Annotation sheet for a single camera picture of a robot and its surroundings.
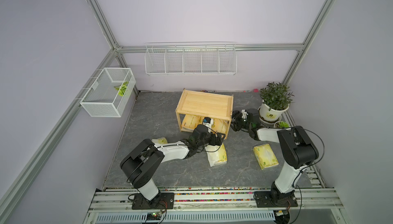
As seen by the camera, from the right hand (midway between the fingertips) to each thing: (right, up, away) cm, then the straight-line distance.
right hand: (225, 115), depth 95 cm
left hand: (-5, -11, -8) cm, 15 cm away
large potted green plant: (+29, +11, -5) cm, 31 cm away
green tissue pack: (-7, -21, -10) cm, 24 cm away
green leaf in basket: (-58, +16, -14) cm, 61 cm away
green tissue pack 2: (-39, -15, -3) cm, 42 cm away
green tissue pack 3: (+21, -22, -10) cm, 32 cm away
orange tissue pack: (-22, -4, +2) cm, 22 cm away
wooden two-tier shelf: (-20, +6, -10) cm, 23 cm away
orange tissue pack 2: (-4, -6, -3) cm, 8 cm away
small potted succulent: (+32, -5, -6) cm, 33 cm away
